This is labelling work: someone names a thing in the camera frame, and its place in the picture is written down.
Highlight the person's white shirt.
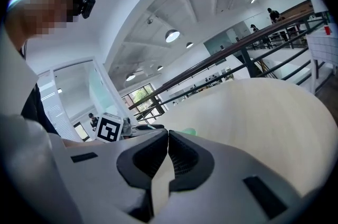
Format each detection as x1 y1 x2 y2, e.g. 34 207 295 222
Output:
0 24 67 224

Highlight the pale green cup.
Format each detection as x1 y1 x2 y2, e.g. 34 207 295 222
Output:
182 127 198 137

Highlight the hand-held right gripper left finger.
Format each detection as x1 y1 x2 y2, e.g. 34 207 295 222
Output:
54 129 170 224

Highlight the black head camera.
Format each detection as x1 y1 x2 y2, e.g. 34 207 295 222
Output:
81 0 96 20

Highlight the railing with wooden handrail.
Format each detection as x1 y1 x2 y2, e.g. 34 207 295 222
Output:
128 7 331 125

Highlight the person's head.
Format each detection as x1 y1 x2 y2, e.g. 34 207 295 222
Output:
5 0 83 52

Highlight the black framed window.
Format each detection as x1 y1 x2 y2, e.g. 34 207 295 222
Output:
121 83 168 125

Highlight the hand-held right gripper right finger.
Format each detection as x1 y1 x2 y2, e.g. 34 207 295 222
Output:
152 129 305 224

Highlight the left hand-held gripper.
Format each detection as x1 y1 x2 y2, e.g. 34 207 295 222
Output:
95 112 165 143

